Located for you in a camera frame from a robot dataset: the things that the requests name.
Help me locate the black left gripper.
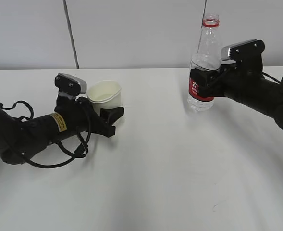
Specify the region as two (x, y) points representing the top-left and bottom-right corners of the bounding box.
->
(56, 92), (124, 138)

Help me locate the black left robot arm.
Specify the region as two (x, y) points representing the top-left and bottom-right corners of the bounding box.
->
(0, 95), (124, 168)

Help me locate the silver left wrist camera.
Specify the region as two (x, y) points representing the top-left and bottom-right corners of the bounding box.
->
(54, 73), (87, 99)

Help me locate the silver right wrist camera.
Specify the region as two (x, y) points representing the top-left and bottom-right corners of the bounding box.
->
(221, 39), (257, 61)

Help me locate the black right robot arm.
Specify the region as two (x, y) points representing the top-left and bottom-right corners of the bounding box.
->
(189, 39), (283, 130)

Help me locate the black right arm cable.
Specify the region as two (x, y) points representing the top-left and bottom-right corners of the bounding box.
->
(261, 66), (283, 87)

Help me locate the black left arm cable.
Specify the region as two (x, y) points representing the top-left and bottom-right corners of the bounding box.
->
(0, 100), (96, 169)

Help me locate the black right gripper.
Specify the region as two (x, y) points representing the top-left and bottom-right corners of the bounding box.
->
(190, 39), (265, 101)

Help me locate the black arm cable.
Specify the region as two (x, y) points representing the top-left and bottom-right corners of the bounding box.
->
(261, 66), (283, 87)
(0, 100), (96, 169)

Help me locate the clear water bottle red label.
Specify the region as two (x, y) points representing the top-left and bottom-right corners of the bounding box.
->
(187, 13), (222, 111)

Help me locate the white paper cup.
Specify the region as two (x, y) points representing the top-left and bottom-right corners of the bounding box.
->
(86, 80), (122, 115)

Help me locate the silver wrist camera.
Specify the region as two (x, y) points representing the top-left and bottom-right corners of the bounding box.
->
(221, 39), (257, 61)
(54, 73), (87, 99)

